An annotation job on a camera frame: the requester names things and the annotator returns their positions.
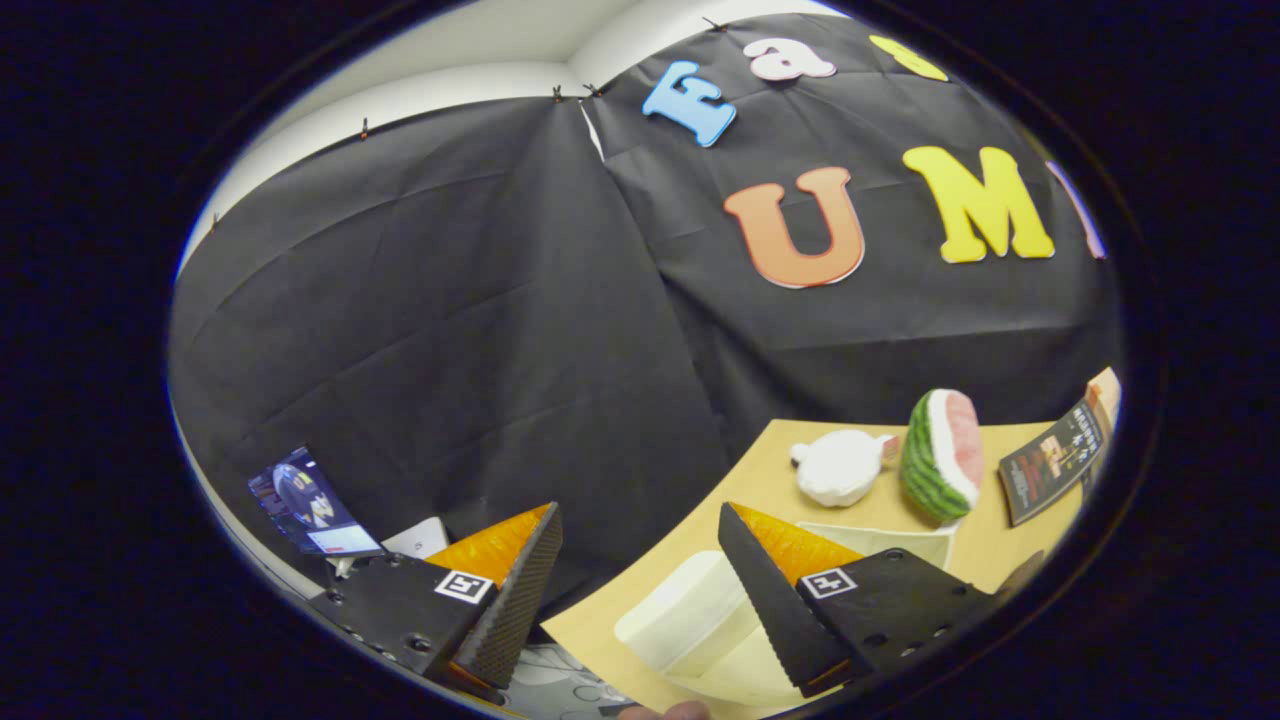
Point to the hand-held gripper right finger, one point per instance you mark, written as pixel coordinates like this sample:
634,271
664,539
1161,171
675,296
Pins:
775,610

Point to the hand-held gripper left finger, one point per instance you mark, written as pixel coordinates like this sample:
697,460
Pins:
515,600

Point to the cream fabric storage box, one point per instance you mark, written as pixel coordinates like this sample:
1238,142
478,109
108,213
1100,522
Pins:
690,610

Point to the white flat object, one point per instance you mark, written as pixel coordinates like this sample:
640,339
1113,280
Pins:
420,540

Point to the white plush toy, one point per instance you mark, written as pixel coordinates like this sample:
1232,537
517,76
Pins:
840,468

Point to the watermelon slice plush toy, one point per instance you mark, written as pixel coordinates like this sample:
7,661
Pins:
925,470

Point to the black backdrop cloth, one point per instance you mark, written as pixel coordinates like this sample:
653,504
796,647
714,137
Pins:
450,300

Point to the black cover book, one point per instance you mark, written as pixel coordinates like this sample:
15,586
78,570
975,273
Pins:
1050,465

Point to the tan cover book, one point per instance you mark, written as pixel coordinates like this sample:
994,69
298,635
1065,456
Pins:
1105,400

